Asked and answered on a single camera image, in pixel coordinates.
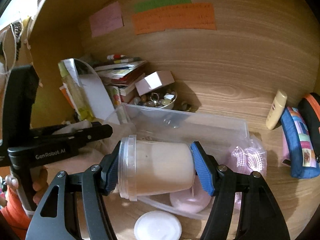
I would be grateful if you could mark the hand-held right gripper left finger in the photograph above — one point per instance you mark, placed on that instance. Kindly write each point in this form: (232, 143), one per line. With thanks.
(110, 170)

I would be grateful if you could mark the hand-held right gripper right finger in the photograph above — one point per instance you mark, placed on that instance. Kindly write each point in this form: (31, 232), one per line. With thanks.
(202, 170)

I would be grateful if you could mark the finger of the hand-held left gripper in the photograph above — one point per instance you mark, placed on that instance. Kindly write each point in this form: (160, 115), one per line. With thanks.
(95, 133)
(97, 124)

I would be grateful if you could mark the clear plastic box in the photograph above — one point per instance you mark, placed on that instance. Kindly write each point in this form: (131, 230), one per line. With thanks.
(212, 130)

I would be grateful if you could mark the clear jar with beige content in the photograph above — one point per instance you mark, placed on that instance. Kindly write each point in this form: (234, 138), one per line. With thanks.
(160, 167)

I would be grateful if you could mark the person's left forearm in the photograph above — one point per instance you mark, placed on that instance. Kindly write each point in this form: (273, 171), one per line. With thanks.
(12, 205)

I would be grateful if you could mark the person's left hand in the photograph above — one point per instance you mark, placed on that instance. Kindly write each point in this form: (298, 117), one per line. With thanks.
(40, 185)

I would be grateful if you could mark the white folded paper sheet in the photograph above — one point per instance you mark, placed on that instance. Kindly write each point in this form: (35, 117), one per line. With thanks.
(97, 92)

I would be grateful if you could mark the fruit printed card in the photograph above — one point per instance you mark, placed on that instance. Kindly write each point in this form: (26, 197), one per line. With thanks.
(115, 97)

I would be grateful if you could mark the yellow-green spray bottle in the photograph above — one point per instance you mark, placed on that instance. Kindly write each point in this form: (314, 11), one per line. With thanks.
(77, 97)

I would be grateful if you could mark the stack of small books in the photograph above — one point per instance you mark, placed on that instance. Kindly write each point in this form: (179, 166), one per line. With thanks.
(120, 73)

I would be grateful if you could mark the bowl of trinkets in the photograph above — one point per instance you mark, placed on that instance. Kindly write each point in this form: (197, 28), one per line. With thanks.
(162, 102)

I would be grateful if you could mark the small white pink box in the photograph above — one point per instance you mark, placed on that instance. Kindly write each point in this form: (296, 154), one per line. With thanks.
(155, 82)

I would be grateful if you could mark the white round lid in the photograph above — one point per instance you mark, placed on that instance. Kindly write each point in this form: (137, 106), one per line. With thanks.
(157, 226)

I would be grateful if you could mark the small cream tube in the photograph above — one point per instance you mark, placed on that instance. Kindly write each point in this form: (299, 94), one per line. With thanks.
(276, 110)

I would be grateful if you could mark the blue patchwork pouch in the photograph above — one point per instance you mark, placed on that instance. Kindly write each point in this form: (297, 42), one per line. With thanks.
(297, 140)

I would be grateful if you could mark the pink sticky note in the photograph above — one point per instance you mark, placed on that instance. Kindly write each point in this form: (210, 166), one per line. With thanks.
(106, 20)

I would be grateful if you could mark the black orange round case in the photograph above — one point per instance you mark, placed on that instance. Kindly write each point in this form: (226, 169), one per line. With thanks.
(311, 115)

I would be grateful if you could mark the orange sticky note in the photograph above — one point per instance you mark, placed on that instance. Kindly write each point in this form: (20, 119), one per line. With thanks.
(172, 20)

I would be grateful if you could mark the green sticky note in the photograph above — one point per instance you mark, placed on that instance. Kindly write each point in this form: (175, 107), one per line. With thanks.
(162, 2)

